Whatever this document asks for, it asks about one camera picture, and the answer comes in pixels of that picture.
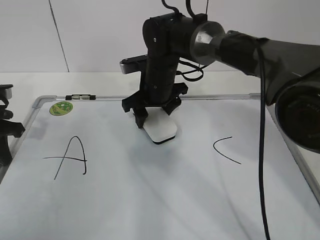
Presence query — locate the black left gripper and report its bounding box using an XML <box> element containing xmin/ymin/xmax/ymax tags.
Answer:
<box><xmin>0</xmin><ymin>99</ymin><xmax>25</xmax><ymax>167</ymax></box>

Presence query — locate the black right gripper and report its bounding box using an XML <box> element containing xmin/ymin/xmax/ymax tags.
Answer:
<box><xmin>122</xmin><ymin>55</ymin><xmax>188</xmax><ymax>129</ymax></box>

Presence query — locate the white board eraser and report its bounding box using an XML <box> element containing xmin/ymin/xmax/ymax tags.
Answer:
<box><xmin>143</xmin><ymin>107</ymin><xmax>178</xmax><ymax>145</ymax></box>

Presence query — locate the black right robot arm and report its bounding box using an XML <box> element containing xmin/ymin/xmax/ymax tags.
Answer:
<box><xmin>120</xmin><ymin>13</ymin><xmax>320</xmax><ymax>153</ymax></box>

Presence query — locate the round green magnet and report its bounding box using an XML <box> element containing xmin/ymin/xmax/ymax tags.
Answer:
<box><xmin>49</xmin><ymin>101</ymin><xmax>73</xmax><ymax>117</ymax></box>

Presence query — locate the black and silver hanger clip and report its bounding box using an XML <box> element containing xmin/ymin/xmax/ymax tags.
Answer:
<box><xmin>65</xmin><ymin>94</ymin><xmax>96</xmax><ymax>101</ymax></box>

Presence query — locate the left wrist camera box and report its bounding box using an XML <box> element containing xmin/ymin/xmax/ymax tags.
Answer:
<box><xmin>0</xmin><ymin>84</ymin><xmax>14</xmax><ymax>100</ymax></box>

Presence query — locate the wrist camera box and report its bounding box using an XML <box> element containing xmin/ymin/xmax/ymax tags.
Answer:
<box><xmin>0</xmin><ymin>84</ymin><xmax>14</xmax><ymax>100</ymax></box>
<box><xmin>119</xmin><ymin>54</ymin><xmax>147</xmax><ymax>75</ymax></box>

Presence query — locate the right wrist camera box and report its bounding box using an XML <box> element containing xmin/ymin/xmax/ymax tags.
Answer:
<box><xmin>119</xmin><ymin>54</ymin><xmax>147</xmax><ymax>75</ymax></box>

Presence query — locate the white board with aluminium frame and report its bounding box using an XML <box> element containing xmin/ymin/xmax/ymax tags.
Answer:
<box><xmin>0</xmin><ymin>93</ymin><xmax>320</xmax><ymax>240</ymax></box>

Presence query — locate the black cable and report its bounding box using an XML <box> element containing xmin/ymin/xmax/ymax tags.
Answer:
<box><xmin>254</xmin><ymin>37</ymin><xmax>272</xmax><ymax>240</ymax></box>

